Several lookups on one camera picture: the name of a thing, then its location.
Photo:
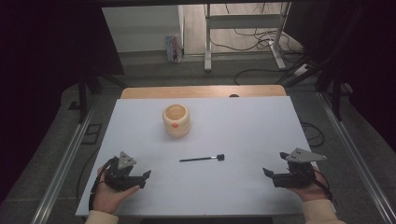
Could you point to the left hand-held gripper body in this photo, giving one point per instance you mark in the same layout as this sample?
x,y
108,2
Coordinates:
x,y
120,179

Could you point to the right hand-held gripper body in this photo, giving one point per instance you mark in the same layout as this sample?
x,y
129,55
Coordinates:
x,y
297,175

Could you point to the black thin brush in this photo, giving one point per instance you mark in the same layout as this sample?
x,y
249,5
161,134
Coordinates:
x,y
202,159

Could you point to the cream ceramic cup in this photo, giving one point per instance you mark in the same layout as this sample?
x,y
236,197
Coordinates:
x,y
176,120

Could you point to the person's right hand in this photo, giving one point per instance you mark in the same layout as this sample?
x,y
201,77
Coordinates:
x,y
311,193

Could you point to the person's left hand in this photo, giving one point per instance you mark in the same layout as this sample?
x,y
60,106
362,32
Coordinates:
x,y
107,199

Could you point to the white table mat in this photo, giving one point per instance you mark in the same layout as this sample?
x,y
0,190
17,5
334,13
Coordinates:
x,y
218,130

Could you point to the small black round knob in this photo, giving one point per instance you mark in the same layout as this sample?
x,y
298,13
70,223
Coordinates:
x,y
234,95

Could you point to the black metal stand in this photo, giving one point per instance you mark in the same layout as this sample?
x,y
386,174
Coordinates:
x,y
336,93
83,96

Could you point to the white power strip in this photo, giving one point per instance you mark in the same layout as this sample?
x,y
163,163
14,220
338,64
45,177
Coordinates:
x,y
301,70

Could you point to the wooden table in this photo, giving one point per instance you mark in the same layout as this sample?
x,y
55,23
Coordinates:
x,y
199,91

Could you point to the dark curtain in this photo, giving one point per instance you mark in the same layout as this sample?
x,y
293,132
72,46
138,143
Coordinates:
x,y
46,62
367,62

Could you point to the colourful printed box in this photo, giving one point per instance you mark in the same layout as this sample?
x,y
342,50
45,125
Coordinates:
x,y
173,49

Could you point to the white metal stand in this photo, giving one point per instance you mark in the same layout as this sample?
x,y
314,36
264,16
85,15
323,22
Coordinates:
x,y
243,21

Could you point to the white partition panel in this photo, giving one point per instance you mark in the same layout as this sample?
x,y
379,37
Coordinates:
x,y
140,28

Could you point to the aluminium rail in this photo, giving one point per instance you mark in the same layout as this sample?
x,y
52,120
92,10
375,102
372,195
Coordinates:
x,y
358,161
60,174

